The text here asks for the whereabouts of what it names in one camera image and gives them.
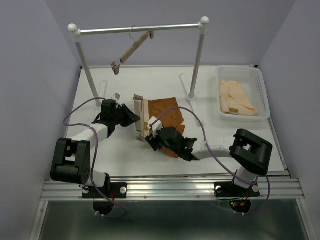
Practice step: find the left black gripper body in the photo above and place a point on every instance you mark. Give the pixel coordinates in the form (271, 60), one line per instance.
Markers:
(116, 117)

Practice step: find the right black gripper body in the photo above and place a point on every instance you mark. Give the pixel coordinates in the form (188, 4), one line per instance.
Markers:
(159, 142)

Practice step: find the wooden clip hanger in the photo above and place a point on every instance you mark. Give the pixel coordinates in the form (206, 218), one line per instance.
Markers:
(141, 109)
(115, 66)

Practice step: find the brown underwear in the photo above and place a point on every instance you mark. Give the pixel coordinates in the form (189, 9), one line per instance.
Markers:
(167, 110)

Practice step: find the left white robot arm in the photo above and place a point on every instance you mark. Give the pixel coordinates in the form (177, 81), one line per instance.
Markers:
(72, 156)

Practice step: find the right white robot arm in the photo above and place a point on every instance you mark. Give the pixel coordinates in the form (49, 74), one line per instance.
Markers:
(252, 152)

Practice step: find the beige underwear in basket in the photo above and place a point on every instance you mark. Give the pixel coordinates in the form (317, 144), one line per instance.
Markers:
(234, 100)

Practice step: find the white metal clothes rack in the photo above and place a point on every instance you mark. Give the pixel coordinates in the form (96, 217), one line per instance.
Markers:
(137, 31)

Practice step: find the white plastic basket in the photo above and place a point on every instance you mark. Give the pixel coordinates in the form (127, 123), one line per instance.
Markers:
(252, 82)

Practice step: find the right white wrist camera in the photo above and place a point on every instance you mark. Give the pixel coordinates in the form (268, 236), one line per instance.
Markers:
(154, 125)

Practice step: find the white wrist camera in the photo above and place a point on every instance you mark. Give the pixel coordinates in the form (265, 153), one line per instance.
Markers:
(154, 125)
(116, 97)

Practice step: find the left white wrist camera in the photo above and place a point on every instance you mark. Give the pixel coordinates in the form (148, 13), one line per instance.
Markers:
(116, 97)

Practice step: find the aluminium mounting rail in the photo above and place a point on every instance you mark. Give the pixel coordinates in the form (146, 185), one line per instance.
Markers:
(171, 189)

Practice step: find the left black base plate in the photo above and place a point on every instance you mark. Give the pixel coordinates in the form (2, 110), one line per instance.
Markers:
(104, 203)

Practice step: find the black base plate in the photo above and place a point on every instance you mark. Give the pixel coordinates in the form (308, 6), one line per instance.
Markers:
(238, 198)
(104, 203)

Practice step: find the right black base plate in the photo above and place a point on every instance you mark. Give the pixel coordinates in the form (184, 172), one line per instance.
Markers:
(238, 198)

